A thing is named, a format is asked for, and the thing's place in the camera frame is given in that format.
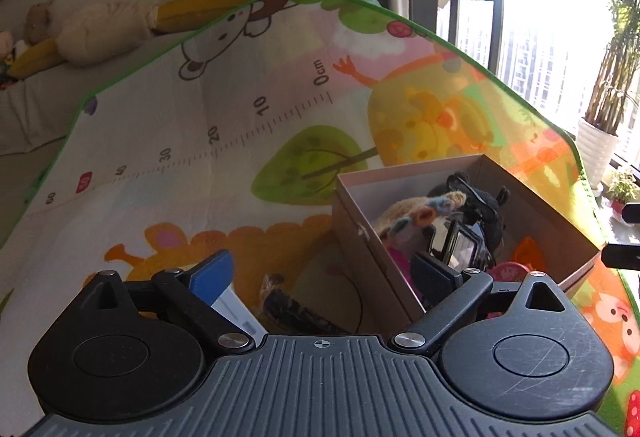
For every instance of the small white box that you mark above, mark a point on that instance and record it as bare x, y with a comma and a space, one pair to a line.
237, 309

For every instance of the red pot with plant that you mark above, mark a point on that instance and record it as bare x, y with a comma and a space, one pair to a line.
622, 187

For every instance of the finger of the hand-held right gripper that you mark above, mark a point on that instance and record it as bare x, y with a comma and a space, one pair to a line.
622, 254
633, 212

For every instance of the grey covered sofa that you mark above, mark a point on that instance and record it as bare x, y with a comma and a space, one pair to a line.
30, 117

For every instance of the black plush toy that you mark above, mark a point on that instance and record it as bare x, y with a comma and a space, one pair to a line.
487, 212

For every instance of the pink and yellow toy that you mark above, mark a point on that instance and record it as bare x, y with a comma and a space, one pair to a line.
507, 272

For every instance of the light brown plush toy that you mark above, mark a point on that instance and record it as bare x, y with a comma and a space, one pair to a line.
405, 212

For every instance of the black window frame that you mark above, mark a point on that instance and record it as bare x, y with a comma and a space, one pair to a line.
495, 27

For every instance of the orange plastic toy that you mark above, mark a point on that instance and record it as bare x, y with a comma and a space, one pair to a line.
527, 252

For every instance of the grey rabbit plush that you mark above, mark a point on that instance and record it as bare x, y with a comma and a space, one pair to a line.
39, 19

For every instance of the small white plush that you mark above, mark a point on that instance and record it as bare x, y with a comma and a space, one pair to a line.
20, 49

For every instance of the cream bolster pillow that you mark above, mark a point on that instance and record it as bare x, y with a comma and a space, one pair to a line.
100, 34

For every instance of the pink cardboard box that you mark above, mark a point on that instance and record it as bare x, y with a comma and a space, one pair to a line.
545, 217

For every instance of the large yellow pillow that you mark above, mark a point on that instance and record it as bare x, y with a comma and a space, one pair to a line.
200, 12

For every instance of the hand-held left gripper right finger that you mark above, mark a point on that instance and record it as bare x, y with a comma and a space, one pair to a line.
435, 273

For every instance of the small yellow pillow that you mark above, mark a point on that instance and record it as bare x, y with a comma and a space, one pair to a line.
35, 59

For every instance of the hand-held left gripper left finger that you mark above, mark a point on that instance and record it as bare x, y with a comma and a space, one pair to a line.
215, 269

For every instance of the black case with white label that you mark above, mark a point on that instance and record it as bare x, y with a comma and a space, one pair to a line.
470, 244

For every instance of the colourful cartoon play mat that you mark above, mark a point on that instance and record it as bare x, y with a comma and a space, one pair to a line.
225, 117

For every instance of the tall bamboo in white pot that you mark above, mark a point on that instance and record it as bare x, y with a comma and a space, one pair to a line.
597, 152

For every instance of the black item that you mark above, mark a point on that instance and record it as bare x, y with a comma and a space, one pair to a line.
295, 309

